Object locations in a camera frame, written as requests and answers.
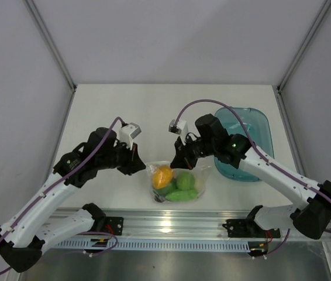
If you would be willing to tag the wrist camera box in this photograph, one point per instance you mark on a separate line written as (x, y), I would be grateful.
(180, 128)
(128, 133)

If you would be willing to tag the teal plastic tray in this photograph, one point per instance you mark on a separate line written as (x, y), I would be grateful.
(258, 128)

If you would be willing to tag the slotted cable duct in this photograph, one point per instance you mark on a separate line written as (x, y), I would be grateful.
(155, 245)

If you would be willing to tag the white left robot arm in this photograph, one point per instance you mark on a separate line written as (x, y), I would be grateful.
(25, 238)

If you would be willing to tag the clear zip top bag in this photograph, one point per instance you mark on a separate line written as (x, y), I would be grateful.
(199, 172)

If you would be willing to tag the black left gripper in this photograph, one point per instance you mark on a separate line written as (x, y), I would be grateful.
(134, 163)

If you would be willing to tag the light green gourd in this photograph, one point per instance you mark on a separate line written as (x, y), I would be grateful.
(182, 196)

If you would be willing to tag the green bell pepper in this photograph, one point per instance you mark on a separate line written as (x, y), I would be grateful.
(167, 189)

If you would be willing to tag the aluminium mounting rail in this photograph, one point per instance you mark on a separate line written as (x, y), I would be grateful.
(170, 224)

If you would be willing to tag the aluminium frame post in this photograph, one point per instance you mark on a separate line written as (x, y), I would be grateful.
(305, 44)
(49, 42)

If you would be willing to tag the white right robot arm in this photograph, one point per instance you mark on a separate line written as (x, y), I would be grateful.
(310, 209)

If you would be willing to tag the yellow lemon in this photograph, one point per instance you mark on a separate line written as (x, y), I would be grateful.
(161, 177)

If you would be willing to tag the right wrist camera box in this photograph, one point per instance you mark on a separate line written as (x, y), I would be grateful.
(180, 128)

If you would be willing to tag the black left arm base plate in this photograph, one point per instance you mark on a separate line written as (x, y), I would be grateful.
(113, 225)

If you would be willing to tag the white garlic bulb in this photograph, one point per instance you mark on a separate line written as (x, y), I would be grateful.
(200, 185)

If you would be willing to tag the light green round squash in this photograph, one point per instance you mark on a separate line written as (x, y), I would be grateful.
(185, 181)

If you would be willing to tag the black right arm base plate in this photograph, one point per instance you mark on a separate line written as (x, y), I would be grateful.
(243, 228)

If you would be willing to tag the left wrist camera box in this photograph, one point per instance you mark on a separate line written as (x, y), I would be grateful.
(128, 133)

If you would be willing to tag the left aluminium frame post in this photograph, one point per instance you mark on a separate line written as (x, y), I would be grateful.
(49, 42)

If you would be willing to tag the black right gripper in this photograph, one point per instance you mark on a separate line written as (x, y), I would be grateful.
(183, 158)

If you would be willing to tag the right aluminium frame post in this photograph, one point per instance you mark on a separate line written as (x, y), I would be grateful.
(305, 44)

